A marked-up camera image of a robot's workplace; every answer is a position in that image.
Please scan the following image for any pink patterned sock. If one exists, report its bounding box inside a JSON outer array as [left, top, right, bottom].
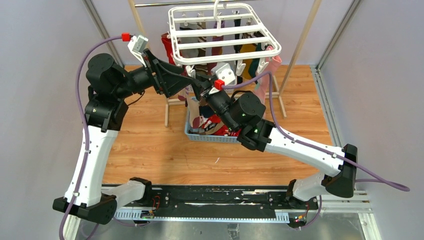
[[253, 55, 282, 105]]

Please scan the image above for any white clip sock hanger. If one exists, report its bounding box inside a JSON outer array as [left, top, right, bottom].
[[167, 0, 282, 66]]

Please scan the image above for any mustard yellow sock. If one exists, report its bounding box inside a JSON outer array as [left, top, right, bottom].
[[240, 44, 257, 65]]

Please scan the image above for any maroon purple striped beige sock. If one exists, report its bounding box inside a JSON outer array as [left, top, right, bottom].
[[177, 87, 189, 102]]

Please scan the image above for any pile of socks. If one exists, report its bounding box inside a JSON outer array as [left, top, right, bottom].
[[186, 98, 240, 137]]

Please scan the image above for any wooden clothes rack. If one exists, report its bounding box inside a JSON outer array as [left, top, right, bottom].
[[128, 0, 322, 119]]

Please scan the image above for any brown striped sock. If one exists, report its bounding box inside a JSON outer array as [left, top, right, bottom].
[[194, 21, 208, 75]]

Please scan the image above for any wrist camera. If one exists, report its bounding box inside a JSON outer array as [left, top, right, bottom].
[[127, 34, 149, 67], [211, 62, 237, 86]]

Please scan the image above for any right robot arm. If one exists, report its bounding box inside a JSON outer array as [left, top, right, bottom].
[[193, 76, 358, 209]]

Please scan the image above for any purple cable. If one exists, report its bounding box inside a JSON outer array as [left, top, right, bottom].
[[214, 71, 411, 229], [58, 32, 132, 240]]

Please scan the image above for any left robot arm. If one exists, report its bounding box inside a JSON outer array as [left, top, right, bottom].
[[52, 49, 196, 225]]

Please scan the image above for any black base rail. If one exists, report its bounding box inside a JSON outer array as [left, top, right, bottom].
[[135, 185, 319, 223]]

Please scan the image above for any white plastic basket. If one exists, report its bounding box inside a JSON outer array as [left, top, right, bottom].
[[185, 85, 234, 94]]

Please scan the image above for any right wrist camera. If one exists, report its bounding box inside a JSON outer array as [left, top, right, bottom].
[[211, 62, 237, 86]]

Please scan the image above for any red sock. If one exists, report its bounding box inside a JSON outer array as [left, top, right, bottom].
[[161, 33, 175, 65]]

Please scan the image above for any blue plastic basket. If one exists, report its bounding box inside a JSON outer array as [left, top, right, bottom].
[[184, 101, 239, 143]]

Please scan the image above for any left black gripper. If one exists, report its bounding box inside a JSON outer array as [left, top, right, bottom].
[[114, 48, 193, 100]]

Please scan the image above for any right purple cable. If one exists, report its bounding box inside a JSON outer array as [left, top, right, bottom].
[[214, 71, 411, 229]]

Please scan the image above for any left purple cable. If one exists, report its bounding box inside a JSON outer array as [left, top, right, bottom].
[[58, 32, 132, 240]]

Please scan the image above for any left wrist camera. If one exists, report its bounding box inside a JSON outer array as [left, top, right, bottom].
[[127, 34, 149, 67]]

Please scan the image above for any dark green sock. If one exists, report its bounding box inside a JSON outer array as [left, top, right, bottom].
[[248, 43, 263, 79]]

